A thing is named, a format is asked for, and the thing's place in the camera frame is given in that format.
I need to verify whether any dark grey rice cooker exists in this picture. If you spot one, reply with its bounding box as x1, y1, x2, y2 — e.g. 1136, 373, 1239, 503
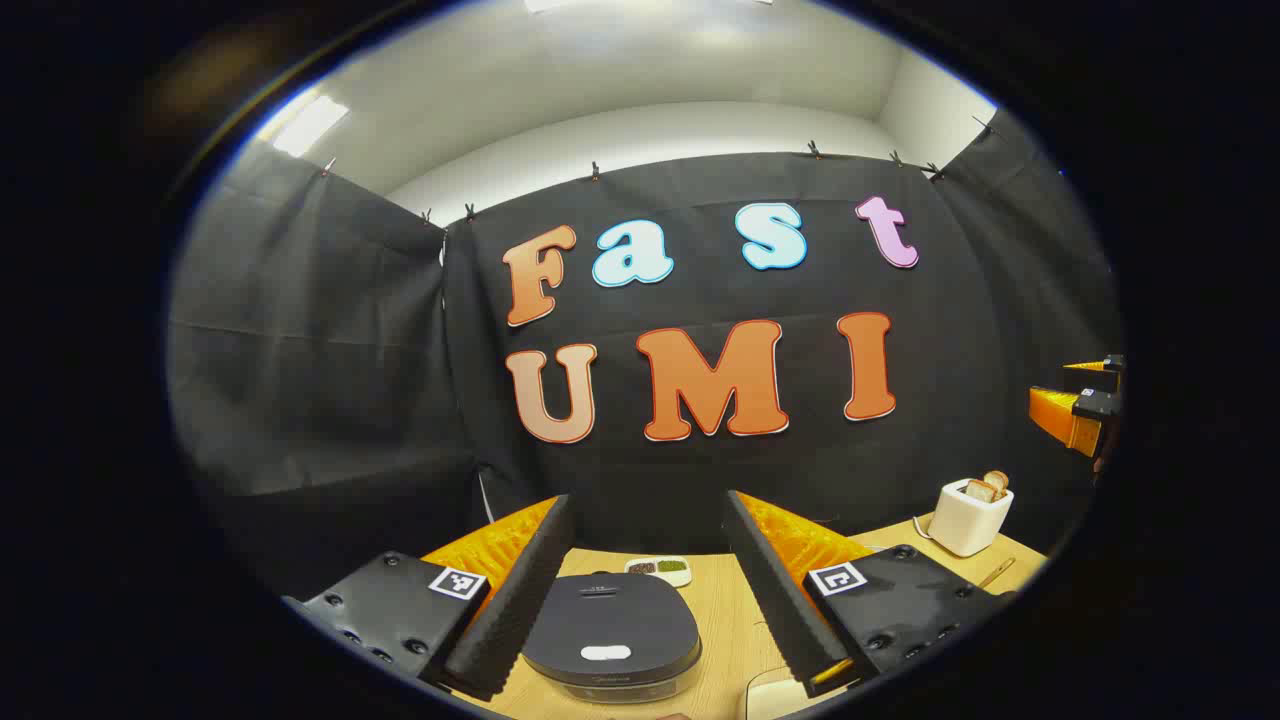
521, 570, 703, 704

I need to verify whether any white divided condiment dish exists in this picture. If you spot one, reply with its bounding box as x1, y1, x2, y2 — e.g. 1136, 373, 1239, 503
624, 556, 693, 588

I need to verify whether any black backdrop cloth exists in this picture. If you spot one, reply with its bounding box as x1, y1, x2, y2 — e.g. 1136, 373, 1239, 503
168, 105, 1126, 601

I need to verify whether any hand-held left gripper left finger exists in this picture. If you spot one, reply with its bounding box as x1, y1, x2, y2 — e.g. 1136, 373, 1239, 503
283, 493, 578, 703

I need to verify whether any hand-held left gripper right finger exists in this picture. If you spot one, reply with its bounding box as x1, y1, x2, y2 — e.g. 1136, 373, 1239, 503
722, 488, 1016, 698

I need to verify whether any white toaster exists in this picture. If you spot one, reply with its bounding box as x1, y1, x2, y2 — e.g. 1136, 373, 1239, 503
927, 478, 1015, 558

